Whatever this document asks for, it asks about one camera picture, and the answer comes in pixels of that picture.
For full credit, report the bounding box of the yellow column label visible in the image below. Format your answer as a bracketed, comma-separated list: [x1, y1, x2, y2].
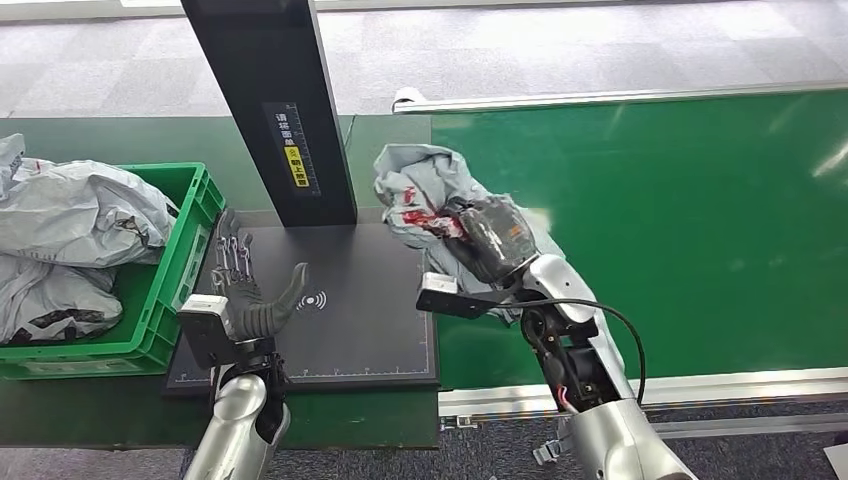
[283, 145, 312, 190]

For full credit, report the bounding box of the black scanner column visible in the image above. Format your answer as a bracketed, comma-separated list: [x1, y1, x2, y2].
[180, 0, 359, 230]

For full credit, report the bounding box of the large grey poly mailer package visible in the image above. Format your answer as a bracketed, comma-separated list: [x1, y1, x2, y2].
[0, 132, 179, 270]

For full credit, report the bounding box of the wide aluminium conveyor rail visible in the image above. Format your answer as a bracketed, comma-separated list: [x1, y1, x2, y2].
[437, 367, 848, 420]

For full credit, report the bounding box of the green plastic crate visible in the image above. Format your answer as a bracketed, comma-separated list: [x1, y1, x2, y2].
[0, 162, 228, 382]

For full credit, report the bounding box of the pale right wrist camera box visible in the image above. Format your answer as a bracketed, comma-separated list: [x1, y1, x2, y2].
[421, 272, 460, 297]

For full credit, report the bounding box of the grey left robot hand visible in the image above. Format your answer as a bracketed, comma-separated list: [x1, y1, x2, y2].
[210, 207, 311, 343]

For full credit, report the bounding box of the grey red-printed poly mailer package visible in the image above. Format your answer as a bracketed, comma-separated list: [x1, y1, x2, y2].
[372, 143, 566, 325]

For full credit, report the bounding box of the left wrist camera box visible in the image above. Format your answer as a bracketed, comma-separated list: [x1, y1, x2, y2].
[177, 294, 237, 370]

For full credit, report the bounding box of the thin aluminium conveyor rail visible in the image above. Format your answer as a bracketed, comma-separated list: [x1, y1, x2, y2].
[392, 80, 848, 115]

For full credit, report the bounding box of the white flat object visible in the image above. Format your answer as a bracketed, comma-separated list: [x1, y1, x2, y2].
[823, 442, 848, 480]

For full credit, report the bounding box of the small grey poly mailer package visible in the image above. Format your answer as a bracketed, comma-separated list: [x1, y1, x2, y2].
[0, 254, 126, 346]

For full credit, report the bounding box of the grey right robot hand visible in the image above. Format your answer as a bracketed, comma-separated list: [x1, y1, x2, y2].
[440, 195, 542, 287]

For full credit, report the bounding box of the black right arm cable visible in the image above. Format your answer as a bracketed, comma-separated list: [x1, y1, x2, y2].
[503, 298, 648, 407]

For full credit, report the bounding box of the black right camera bracket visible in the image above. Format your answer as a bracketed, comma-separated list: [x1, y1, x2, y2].
[415, 288, 526, 321]

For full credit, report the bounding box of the green conveyor belt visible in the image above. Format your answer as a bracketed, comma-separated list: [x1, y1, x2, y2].
[430, 89, 848, 392]

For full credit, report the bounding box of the black scanner base plate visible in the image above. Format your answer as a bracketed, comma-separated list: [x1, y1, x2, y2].
[162, 221, 442, 399]

